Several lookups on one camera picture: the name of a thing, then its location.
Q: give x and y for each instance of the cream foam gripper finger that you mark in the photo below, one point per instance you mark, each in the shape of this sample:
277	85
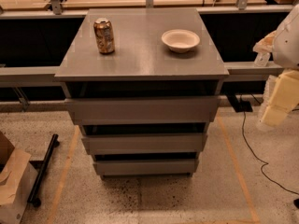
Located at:
280	97

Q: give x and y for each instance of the grey drawer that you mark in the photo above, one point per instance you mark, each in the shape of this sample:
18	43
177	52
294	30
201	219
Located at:
144	143
149	167
151	110

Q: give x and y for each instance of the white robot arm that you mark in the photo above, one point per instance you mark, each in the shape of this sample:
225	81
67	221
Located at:
283	43

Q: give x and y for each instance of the grey drawer cabinet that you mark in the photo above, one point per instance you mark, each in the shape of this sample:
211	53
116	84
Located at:
142	66

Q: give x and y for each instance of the grey bottom drawer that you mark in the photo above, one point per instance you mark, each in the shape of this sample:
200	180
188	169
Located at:
149	167

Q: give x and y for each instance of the grey top drawer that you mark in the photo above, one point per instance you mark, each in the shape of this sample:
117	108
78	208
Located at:
151	110

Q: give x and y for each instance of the clear sanitizer bottle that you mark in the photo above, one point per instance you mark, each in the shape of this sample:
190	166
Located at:
262	59

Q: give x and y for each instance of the black floor socket box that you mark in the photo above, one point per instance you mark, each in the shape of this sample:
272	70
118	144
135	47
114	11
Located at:
238	104

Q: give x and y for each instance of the grey metal railing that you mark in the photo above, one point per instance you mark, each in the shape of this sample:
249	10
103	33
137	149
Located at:
49	31

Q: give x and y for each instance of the white paper bowl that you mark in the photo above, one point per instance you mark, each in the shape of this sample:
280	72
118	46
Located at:
180	41

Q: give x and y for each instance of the orange soda can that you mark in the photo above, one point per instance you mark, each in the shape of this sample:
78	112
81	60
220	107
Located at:
104	36

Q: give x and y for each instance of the black metal bar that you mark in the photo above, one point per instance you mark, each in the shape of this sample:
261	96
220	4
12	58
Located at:
41	167

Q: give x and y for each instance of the cardboard box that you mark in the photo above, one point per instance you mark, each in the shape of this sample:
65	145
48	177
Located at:
16	181

